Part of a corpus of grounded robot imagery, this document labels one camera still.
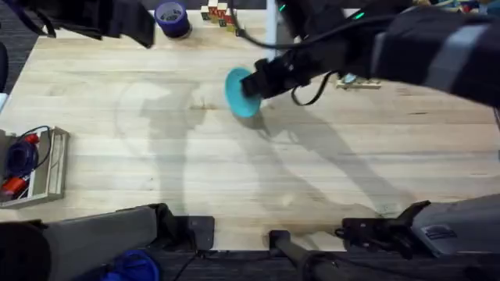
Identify small wooden board with parts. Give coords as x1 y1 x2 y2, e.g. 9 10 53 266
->
334 73 383 91

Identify teal plate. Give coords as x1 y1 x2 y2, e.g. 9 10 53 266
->
223 66 263 119

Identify blue tape roll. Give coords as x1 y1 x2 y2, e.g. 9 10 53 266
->
153 0 193 40

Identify white post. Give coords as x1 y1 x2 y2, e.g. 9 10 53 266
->
266 0 278 60

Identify grey box with tools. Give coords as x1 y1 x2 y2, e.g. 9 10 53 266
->
0 124 71 209

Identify toy blocks heap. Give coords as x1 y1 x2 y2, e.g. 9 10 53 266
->
199 0 246 37

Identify black pole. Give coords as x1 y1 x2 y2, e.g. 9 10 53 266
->
268 229 355 281

